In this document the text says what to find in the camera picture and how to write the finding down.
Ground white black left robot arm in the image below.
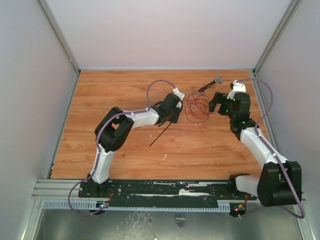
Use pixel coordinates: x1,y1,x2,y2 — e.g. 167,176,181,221
87,88,185,198

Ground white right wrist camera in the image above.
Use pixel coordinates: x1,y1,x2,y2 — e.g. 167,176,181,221
227,80,247,100

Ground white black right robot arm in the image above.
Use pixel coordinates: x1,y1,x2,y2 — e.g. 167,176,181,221
209,92,302,207

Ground red wire tangle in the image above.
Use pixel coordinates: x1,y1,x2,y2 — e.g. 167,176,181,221
184,90,213,124

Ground adjustable wrench black handle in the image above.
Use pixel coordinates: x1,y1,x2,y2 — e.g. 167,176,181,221
198,76,224,93

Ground aluminium frame rail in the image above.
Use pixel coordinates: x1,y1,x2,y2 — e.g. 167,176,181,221
31,178,88,200

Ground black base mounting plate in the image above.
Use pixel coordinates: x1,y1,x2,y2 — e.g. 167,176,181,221
78,179,256,209

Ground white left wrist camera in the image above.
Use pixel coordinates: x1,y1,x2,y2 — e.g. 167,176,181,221
173,87,186,101

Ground grey slotted cable duct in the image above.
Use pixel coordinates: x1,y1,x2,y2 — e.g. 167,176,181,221
41,199,231,213

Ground black zip tie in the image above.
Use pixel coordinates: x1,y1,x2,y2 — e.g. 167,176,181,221
149,122,172,147

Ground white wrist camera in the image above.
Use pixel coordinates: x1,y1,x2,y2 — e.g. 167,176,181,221
227,80,247,100
173,87,186,101

